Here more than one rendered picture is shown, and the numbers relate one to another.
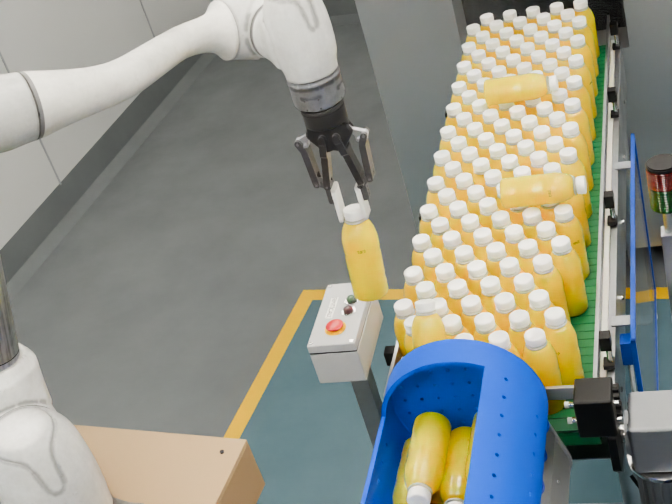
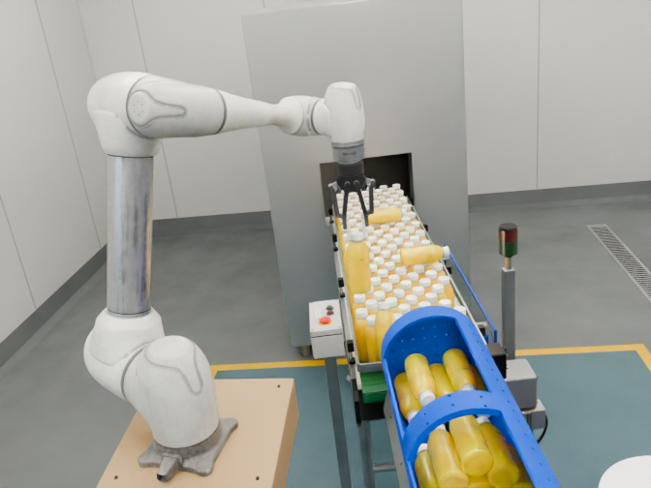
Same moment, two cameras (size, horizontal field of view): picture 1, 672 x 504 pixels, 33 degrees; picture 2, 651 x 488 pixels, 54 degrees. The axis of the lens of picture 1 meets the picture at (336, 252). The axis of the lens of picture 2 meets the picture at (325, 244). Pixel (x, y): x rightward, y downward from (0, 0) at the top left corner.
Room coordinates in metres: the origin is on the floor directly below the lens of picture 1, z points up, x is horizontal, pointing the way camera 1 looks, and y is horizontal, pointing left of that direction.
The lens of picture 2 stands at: (0.21, 0.67, 2.06)
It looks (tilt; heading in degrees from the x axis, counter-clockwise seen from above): 22 degrees down; 338
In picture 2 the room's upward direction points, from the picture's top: 7 degrees counter-clockwise
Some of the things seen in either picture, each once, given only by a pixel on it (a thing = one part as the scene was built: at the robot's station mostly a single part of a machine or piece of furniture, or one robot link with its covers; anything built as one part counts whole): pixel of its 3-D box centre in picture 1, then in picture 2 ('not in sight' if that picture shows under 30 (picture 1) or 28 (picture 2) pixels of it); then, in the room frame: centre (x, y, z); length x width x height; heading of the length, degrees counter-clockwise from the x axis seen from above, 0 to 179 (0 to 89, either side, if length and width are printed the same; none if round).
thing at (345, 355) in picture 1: (346, 330); (326, 327); (1.90, 0.03, 1.05); 0.20 x 0.10 x 0.10; 158
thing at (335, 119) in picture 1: (328, 125); (351, 175); (1.77, -0.05, 1.57); 0.08 x 0.07 x 0.09; 68
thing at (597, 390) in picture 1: (594, 409); (490, 363); (1.57, -0.37, 0.95); 0.10 x 0.07 x 0.10; 68
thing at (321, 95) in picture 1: (316, 87); (348, 150); (1.77, -0.05, 1.65); 0.09 x 0.09 x 0.06
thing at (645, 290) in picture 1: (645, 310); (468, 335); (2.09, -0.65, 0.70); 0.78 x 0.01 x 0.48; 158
